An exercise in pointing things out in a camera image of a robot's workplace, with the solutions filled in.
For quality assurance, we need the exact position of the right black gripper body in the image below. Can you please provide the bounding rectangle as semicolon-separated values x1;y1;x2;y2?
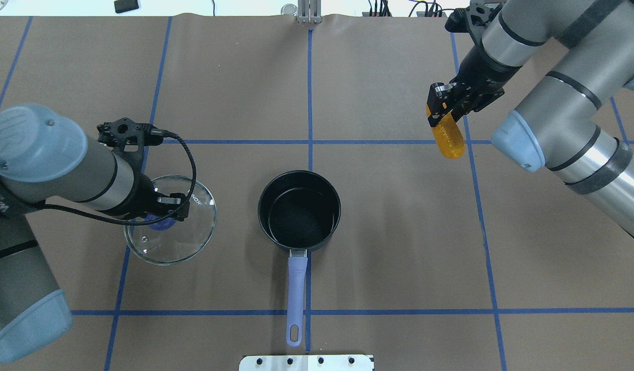
445;2;507;115

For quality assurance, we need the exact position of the yellow plastic corn cob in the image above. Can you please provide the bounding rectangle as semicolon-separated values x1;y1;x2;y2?
425;105;465;158

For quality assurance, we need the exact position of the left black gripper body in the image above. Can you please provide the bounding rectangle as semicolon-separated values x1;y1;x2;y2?
96;117;164;220

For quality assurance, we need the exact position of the glass pot lid blue knob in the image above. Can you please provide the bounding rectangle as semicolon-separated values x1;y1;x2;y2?
124;174;217;266

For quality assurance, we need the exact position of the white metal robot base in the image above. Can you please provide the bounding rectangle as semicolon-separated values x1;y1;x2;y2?
238;354;375;370

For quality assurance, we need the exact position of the dark blue saucepan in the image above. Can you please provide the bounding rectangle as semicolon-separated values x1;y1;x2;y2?
257;170;342;347

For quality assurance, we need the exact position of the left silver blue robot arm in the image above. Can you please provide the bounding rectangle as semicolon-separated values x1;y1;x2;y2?
0;103;197;364

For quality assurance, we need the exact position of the black box on desk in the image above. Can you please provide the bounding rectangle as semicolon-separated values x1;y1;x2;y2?
113;0;140;14

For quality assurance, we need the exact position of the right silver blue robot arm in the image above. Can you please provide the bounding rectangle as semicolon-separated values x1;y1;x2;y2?
426;1;634;238

